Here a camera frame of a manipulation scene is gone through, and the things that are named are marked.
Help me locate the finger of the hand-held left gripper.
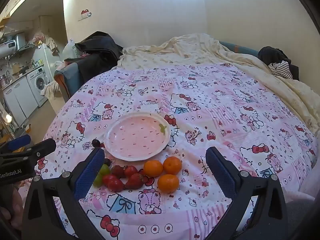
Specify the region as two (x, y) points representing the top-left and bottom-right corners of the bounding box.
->
(0, 138), (57, 167)
(0, 134), (31, 153)

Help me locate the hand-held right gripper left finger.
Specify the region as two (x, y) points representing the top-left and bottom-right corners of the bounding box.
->
(22, 147), (105, 240)

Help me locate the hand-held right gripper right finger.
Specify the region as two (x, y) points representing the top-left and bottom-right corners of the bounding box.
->
(205, 146), (295, 240)

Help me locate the orange tangerine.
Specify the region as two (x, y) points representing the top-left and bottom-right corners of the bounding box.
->
(157, 174), (180, 194)
(163, 156), (182, 175)
(143, 160), (163, 177)

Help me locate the white plastic plate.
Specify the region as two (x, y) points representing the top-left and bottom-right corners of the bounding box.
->
(104, 112), (171, 162)

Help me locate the person's left hand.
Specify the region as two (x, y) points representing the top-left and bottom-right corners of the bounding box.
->
(0, 185), (26, 230)

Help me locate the white kitchen cabinet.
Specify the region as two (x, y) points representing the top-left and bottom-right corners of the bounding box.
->
(2, 76), (39, 125)

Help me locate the white washing machine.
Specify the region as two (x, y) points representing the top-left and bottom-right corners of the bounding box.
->
(26, 66), (50, 108)

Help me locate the beige towel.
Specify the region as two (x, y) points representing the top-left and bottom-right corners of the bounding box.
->
(41, 81), (62, 98)

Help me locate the pink cartoon printed blanket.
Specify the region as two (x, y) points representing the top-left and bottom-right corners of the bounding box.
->
(35, 62), (320, 240)

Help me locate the white fridge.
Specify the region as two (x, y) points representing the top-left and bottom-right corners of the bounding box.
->
(32, 42), (57, 80)

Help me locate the white water heater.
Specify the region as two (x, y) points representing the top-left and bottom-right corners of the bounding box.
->
(0, 40), (18, 58)

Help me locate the white plastic bag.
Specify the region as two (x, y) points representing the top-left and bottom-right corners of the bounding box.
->
(62, 39), (78, 59)

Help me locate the black jacket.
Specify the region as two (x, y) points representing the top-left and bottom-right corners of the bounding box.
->
(74, 31), (124, 80)

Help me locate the striped garment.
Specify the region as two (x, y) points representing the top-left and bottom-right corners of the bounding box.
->
(268, 60), (293, 79)

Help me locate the cream duvet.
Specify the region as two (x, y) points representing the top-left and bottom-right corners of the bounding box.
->
(117, 33), (320, 130)

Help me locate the black garment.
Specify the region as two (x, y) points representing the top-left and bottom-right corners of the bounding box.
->
(258, 46), (299, 80)

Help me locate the wall sticker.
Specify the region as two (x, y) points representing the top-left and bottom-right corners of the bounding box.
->
(77, 9), (92, 22)

